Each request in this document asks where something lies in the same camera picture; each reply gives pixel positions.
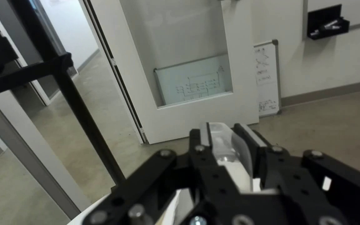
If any small silver cup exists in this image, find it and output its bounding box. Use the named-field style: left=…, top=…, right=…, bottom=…
left=208, top=122, right=259, bottom=194

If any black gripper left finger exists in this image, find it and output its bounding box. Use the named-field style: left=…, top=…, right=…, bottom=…
left=188, top=122, right=236, bottom=202

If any whiteboard behind window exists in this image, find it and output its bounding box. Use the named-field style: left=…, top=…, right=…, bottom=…
left=154, top=54, right=234, bottom=108

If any black wall tray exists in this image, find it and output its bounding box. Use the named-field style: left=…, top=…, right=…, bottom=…
left=307, top=4, right=352, bottom=42

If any black tripod pole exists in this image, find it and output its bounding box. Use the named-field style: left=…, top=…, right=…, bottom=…
left=0, top=0, right=128, bottom=189

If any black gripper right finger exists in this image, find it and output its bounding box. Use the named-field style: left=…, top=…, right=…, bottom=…
left=233, top=122, right=288, bottom=193

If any small leaning whiteboard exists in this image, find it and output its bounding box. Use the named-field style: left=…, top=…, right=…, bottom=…
left=253, top=39, right=283, bottom=118

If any gray door frame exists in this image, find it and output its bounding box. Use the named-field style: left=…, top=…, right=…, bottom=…
left=0, top=96, right=91, bottom=221

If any white door with window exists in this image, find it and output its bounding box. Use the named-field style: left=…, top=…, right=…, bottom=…
left=82, top=0, right=261, bottom=146

